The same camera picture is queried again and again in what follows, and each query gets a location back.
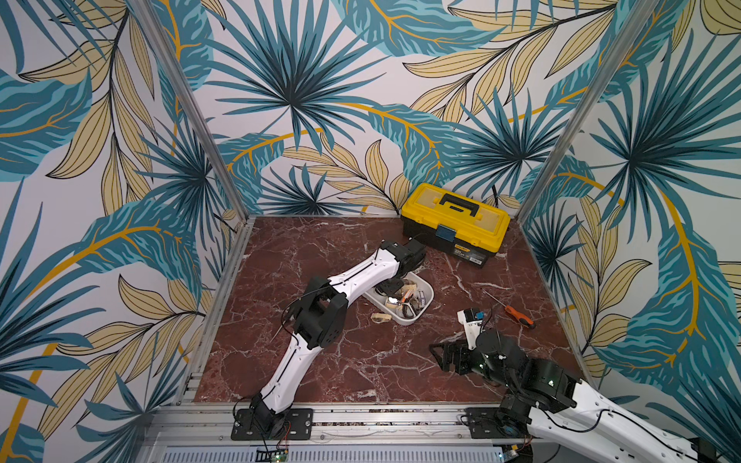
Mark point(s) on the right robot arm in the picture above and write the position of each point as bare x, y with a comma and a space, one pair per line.
544, 401

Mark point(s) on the aluminium front rail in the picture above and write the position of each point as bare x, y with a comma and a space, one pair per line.
346, 432

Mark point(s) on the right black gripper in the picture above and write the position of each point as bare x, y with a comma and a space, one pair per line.
454, 355

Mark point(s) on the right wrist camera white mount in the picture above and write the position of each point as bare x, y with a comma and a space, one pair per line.
472, 321

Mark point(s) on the orange handled screwdriver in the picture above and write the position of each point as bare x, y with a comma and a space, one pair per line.
516, 315

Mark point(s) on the yellow black plastic toolbox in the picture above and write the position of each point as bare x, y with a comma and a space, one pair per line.
455, 225

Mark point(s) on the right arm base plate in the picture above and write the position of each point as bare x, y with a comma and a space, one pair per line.
497, 423

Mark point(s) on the white plastic storage tray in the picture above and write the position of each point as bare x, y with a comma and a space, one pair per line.
379, 301

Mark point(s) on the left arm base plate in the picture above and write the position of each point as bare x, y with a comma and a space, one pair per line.
295, 424

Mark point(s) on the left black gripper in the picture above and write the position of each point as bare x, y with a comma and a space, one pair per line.
391, 290

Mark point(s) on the black strap watch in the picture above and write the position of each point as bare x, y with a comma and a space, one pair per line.
409, 310

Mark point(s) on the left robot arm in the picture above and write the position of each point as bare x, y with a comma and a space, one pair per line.
319, 316

